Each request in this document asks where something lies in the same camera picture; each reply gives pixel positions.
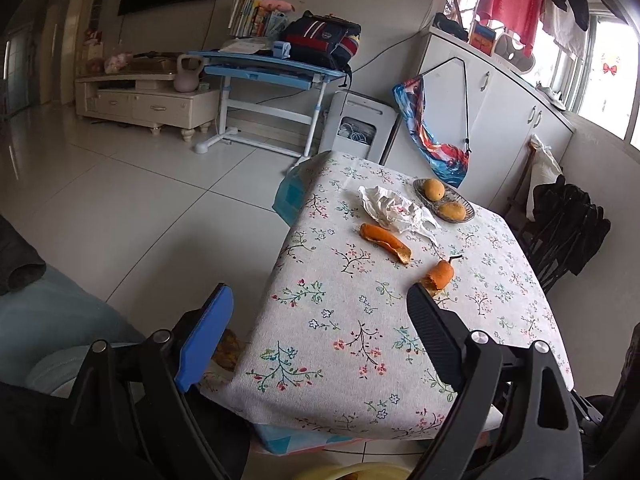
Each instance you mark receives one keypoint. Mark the black bag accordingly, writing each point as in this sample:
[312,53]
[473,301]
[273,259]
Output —
[450,27]

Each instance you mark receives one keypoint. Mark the light blue desk box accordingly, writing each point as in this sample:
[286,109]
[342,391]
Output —
[281,50]

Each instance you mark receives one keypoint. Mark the cream display cabinet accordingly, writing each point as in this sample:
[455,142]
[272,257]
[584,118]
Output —
[90,20]

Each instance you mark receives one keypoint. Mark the teal seat cushion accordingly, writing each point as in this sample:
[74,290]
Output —
[60,320]

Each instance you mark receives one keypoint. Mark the floral tablecloth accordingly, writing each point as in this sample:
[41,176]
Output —
[350,320]

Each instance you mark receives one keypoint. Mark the row of books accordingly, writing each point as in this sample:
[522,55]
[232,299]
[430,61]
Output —
[247,15]

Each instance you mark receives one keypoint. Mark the dark striped backpack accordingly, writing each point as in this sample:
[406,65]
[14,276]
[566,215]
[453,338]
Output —
[320,35]

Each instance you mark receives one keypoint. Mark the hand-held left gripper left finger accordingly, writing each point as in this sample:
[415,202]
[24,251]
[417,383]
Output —
[205,335]

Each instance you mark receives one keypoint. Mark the small orange peel piece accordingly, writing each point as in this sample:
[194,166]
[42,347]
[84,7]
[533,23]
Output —
[442,274]

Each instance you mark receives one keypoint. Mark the woven fruit bowl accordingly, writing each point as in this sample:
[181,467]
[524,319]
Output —
[456,195]

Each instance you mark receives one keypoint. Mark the cream television cabinet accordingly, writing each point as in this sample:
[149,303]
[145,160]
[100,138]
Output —
[150,105]

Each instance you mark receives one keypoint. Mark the orange box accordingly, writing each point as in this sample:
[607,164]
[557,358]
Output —
[484,39]

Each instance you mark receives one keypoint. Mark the red hanging garment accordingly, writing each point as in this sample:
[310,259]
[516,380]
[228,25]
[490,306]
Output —
[510,10]

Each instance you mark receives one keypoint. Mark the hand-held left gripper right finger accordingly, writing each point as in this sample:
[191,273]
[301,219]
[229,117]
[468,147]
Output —
[435,335]

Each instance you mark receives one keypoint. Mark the pink plush toy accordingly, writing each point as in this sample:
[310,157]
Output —
[277,5]
[117,62]

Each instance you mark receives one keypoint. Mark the crumpled white tissue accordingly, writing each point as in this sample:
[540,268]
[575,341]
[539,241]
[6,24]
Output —
[390,207]

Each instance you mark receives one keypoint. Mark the orange fruit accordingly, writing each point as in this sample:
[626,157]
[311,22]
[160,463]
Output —
[433,190]
[451,211]

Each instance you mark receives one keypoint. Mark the yellow plastic bin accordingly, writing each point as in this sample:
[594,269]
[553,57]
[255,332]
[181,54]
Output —
[350,474]

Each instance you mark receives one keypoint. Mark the long orange peel piece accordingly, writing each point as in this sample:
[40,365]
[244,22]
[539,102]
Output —
[380,234]

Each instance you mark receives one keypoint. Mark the white cloth bag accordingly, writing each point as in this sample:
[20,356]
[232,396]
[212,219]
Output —
[542,170]

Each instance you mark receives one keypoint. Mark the blue and white desk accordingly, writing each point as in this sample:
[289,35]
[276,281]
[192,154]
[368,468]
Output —
[270,67]

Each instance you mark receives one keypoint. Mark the pink kettlebell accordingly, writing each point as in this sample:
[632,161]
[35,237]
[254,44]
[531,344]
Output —
[187,77]

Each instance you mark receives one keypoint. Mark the colourful printed bag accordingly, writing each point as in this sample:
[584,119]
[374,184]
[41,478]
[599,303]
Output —
[435,145]

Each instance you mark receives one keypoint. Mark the person's black pants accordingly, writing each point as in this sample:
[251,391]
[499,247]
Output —
[30,435]

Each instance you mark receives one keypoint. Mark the black jacket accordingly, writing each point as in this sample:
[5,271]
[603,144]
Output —
[570,220]

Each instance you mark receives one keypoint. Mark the dark wooden chair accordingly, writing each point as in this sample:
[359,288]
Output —
[537,260]

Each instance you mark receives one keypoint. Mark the white hanging garment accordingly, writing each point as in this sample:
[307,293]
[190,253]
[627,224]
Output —
[562,30]

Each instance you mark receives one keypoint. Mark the white cabinets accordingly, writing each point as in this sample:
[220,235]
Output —
[505,110]

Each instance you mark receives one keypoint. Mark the white floor appliance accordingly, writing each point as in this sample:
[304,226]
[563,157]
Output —
[360,120]

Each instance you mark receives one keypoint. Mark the dark cloth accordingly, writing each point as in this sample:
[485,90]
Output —
[20,260]

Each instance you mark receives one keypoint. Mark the curled orange peel piece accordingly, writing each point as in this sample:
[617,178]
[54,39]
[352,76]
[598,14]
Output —
[227,350]

